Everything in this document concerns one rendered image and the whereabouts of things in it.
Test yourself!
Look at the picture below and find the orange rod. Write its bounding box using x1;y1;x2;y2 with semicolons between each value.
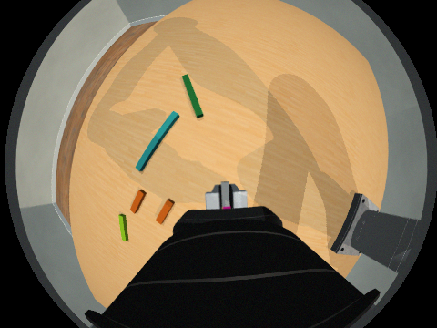
156;199;175;224
130;190;147;214

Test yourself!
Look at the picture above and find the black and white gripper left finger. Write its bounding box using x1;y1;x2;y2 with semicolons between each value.
205;184;222;210

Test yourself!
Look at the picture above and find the dark green rod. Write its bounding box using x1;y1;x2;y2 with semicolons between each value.
182;74;204;118

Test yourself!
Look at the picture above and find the dark grey rod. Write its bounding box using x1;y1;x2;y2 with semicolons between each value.
220;181;230;207

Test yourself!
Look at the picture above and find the lime green rod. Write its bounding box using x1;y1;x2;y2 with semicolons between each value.
118;214;128;241

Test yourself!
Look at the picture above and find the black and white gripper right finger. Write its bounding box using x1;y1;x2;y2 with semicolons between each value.
229;184;248;209

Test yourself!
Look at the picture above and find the turquoise rod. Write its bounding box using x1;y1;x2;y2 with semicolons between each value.
135;110;180;171

